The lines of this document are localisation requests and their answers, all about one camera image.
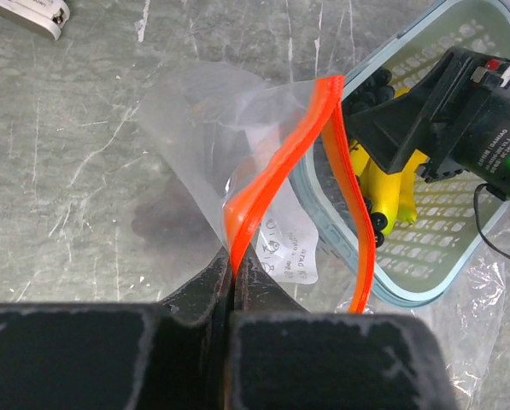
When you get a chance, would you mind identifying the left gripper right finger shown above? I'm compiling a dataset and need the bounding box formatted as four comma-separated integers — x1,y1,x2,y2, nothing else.
231,255,458,409

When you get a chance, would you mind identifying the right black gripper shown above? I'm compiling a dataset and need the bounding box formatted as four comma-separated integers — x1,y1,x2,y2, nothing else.
346,47,510,201

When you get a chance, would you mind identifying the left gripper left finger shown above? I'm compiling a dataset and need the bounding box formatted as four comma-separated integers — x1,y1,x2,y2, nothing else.
0,252,232,409

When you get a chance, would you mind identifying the clear zip bag orange zipper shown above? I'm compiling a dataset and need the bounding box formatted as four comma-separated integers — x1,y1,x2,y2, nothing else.
138,61,376,313

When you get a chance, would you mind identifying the yellow banana bunch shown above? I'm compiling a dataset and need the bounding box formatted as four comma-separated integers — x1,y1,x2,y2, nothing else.
348,87,429,238

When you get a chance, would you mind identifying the light blue plastic basket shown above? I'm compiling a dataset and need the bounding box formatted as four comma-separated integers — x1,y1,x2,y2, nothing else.
291,1,510,308

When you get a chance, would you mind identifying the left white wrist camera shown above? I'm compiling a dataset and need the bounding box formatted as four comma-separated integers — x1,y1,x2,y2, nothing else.
0,0,71,41

